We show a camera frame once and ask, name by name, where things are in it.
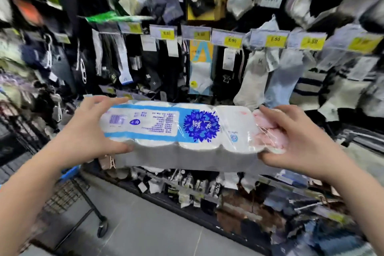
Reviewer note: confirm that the light blue ankle sock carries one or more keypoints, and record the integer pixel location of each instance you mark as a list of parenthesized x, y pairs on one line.
[(283, 81)]

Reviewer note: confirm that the green plastic packet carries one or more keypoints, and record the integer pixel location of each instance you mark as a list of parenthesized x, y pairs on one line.
[(114, 17)]

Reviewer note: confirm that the shelf of packaged socks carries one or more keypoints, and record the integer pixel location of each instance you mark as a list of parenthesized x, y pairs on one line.
[(270, 201)]

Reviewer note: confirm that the white toilet paper roll pack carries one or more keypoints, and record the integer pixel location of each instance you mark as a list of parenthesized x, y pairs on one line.
[(180, 135)]

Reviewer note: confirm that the grey ankle sock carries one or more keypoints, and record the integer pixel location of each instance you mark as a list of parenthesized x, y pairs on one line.
[(253, 81)]

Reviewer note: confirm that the row of yellow price tags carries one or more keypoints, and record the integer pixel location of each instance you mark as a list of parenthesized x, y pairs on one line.
[(231, 39)]

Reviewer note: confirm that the person's left forearm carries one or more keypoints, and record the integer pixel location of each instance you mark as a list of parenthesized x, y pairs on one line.
[(25, 195)]

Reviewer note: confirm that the blue white packaged socks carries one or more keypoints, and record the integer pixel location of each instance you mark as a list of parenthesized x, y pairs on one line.
[(200, 69)]

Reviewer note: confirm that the person's left hand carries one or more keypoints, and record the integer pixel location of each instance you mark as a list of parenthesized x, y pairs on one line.
[(81, 137)]

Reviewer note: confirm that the white navy striped socks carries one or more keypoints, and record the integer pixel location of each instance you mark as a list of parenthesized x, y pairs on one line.
[(309, 86)]

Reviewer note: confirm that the person's right hand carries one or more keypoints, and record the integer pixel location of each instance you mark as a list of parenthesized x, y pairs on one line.
[(303, 144)]

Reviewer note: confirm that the person's left thumb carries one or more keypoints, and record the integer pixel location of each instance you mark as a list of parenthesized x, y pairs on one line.
[(118, 147)]

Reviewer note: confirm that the person's right thumb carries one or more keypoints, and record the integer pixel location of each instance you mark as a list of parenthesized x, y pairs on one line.
[(270, 159)]

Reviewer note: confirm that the person's right forearm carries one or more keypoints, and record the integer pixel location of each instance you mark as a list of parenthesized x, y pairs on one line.
[(360, 195)]

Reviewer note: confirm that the cream black striped socks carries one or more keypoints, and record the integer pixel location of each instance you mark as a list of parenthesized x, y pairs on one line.
[(345, 93)]

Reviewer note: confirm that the rack of dark hanging socks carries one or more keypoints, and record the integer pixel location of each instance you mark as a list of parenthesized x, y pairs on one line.
[(150, 66)]

